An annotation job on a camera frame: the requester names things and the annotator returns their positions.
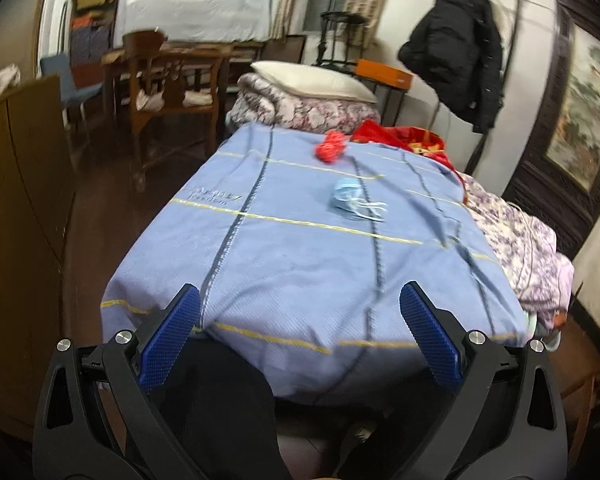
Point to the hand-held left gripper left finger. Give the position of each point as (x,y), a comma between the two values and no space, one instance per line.
(170,340)

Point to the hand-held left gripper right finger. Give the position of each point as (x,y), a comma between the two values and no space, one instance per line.
(430,340)

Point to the purple floral bed sheet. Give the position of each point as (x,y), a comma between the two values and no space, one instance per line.
(520,240)

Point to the blue blanket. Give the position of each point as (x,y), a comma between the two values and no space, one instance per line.
(290,270)

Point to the blue face mask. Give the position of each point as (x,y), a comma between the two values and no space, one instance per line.
(347,195)

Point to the wooden cabinet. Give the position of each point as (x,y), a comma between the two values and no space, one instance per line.
(15,210)

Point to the red gift bag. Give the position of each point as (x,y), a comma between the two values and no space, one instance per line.
(395,137)

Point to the folded floral quilt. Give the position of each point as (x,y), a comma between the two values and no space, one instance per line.
(300,112)

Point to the orange box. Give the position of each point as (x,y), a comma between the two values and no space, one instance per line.
(385,74)

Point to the dark framed painting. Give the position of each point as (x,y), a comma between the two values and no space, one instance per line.
(580,110)

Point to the blue chair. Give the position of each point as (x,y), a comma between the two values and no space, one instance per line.
(70,80)

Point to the white pillow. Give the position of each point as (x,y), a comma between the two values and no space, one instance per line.
(310,80)

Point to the wooden table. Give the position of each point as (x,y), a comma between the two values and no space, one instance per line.
(215,52)

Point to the wooden chair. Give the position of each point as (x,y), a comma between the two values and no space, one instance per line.
(145,50)

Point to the black padded jacket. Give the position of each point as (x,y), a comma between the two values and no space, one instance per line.
(455,50)

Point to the shelf of folded cloths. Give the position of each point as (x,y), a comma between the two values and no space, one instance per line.
(92,15)

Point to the black round metal stand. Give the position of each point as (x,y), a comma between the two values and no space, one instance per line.
(342,17)

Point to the white dust sheet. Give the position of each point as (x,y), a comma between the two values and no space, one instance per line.
(195,0)

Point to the metal clothes rack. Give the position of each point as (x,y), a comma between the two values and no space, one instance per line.
(517,10)

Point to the beige patterned curtain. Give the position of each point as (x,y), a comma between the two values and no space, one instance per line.
(287,0)
(367,0)

